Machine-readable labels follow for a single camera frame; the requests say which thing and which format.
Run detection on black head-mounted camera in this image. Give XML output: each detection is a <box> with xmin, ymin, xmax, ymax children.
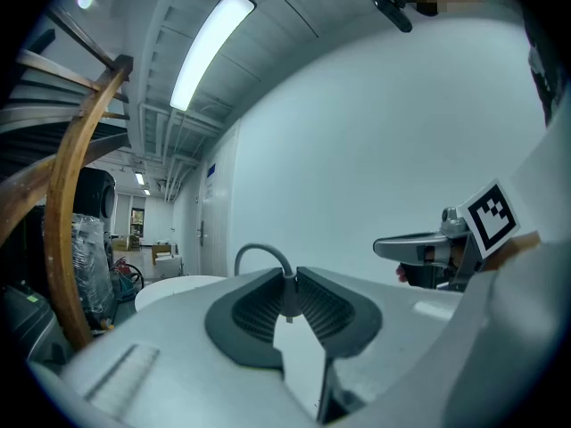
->
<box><xmin>369</xmin><ymin>0</ymin><xmax>414</xmax><ymax>35</ymax></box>

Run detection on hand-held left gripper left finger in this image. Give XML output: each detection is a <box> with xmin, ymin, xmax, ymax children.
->
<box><xmin>60</xmin><ymin>267</ymin><xmax>319</xmax><ymax>428</ymax></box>

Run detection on black and grey machine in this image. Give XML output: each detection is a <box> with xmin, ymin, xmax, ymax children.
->
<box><xmin>0</xmin><ymin>283</ymin><xmax>75</xmax><ymax>367</ymax></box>

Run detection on person's black printed shirt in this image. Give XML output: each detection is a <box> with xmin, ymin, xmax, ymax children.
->
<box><xmin>521</xmin><ymin>0</ymin><xmax>566</xmax><ymax>127</ymax></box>

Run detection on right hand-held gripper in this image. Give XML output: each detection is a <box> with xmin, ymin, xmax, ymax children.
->
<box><xmin>372</xmin><ymin>177</ymin><xmax>522</xmax><ymax>292</ymax></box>

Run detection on white door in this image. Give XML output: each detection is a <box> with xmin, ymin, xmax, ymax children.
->
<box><xmin>195</xmin><ymin>185</ymin><xmax>234</xmax><ymax>278</ymax></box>

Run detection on white block furniture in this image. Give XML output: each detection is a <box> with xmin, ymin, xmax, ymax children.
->
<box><xmin>153</xmin><ymin>254</ymin><xmax>185</xmax><ymax>278</ymax></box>

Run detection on black round-front appliance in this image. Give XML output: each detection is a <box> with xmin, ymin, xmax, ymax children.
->
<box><xmin>78</xmin><ymin>167</ymin><xmax>120</xmax><ymax>223</ymax></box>

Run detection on long ceiling light panel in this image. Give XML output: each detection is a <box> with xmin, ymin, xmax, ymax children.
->
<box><xmin>169</xmin><ymin>0</ymin><xmax>257</xmax><ymax>113</ymax></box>

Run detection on grey cord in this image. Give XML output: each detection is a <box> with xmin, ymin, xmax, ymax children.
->
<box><xmin>233</xmin><ymin>243</ymin><xmax>295</xmax><ymax>281</ymax></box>

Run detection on person's right forearm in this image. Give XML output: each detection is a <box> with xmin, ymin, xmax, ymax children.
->
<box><xmin>484</xmin><ymin>231</ymin><xmax>543</xmax><ymax>273</ymax></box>

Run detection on red and black tool pile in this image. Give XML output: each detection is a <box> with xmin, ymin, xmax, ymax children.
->
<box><xmin>109</xmin><ymin>256</ymin><xmax>146</xmax><ymax>303</ymax></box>

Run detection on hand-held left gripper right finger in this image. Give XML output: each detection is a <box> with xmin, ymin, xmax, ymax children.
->
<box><xmin>294</xmin><ymin>266</ymin><xmax>466</xmax><ymax>425</ymax></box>

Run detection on plastic-wrapped pallet load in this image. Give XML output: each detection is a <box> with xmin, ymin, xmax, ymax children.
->
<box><xmin>70</xmin><ymin>214</ymin><xmax>118</xmax><ymax>330</ymax></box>

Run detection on brown cardboard box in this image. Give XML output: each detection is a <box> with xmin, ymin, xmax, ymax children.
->
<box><xmin>151</xmin><ymin>243</ymin><xmax>176</xmax><ymax>265</ymax></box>

